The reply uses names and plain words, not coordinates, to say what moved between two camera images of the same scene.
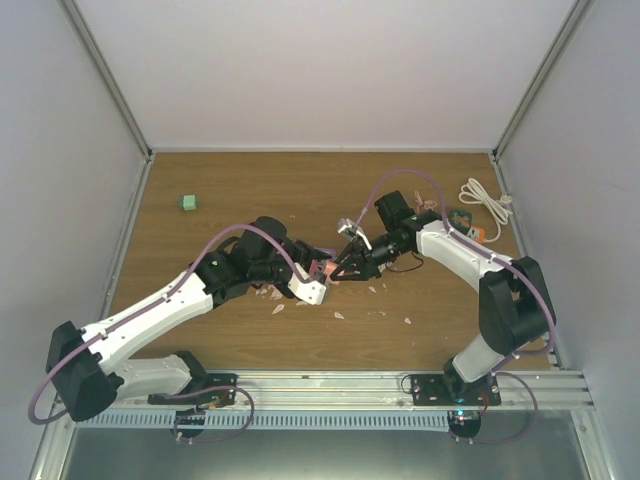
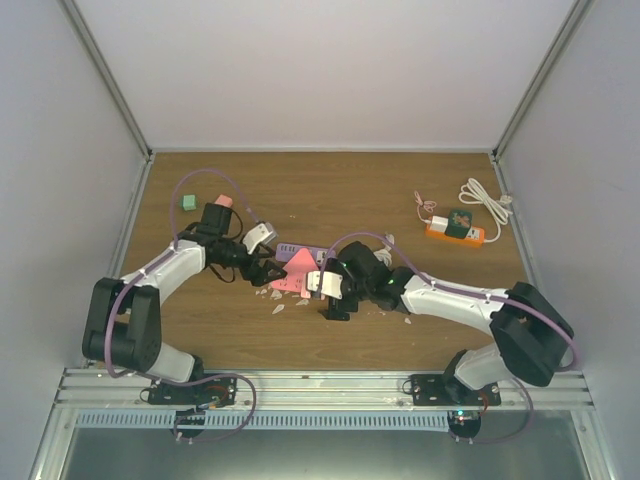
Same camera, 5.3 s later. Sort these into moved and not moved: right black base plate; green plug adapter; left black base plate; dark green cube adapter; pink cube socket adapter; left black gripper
Moved: pink cube socket adapter; left black gripper
Not moved: right black base plate; left black base plate; dark green cube adapter; green plug adapter
